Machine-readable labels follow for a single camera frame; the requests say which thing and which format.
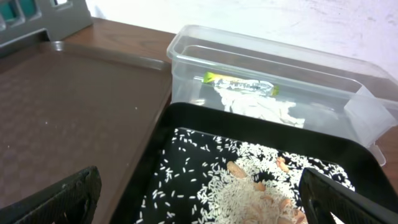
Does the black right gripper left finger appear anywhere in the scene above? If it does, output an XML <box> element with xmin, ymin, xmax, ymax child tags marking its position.
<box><xmin>1</xmin><ymin>166</ymin><xmax>102</xmax><ymax>224</ymax></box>

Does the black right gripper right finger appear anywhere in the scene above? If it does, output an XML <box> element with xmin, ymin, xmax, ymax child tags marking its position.
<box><xmin>299</xmin><ymin>168</ymin><xmax>397</xmax><ymax>224</ymax></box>

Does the white paper napkin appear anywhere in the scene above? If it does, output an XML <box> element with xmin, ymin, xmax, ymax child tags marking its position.
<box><xmin>215</xmin><ymin>88</ymin><xmax>305</xmax><ymax>128</ymax></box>

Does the green snack wrapper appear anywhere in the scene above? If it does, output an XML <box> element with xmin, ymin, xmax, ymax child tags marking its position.
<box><xmin>202</xmin><ymin>72</ymin><xmax>279</xmax><ymax>96</ymax></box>

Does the light blue bowl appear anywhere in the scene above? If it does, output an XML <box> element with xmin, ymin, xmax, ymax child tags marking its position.
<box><xmin>1</xmin><ymin>0</ymin><xmax>37</xmax><ymax>22</ymax></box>

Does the clear plastic waste bin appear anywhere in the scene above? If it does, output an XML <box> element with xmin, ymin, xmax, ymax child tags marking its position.
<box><xmin>167</xmin><ymin>25</ymin><xmax>397</xmax><ymax>165</ymax></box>

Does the black waste tray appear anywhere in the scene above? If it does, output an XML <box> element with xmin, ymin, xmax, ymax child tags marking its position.
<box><xmin>110</xmin><ymin>103</ymin><xmax>397</xmax><ymax>223</ymax></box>

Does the brown serving tray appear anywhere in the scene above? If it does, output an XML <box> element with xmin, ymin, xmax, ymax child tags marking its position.
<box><xmin>1</xmin><ymin>42</ymin><xmax>172</xmax><ymax>223</ymax></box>

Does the spilled rice pile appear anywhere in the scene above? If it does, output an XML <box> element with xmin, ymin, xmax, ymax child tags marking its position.
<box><xmin>133</xmin><ymin>128</ymin><xmax>353</xmax><ymax>224</ymax></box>

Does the grey plastic dish rack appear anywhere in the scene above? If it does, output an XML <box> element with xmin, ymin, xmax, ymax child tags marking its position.
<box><xmin>1</xmin><ymin>0</ymin><xmax>93</xmax><ymax>58</ymax></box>

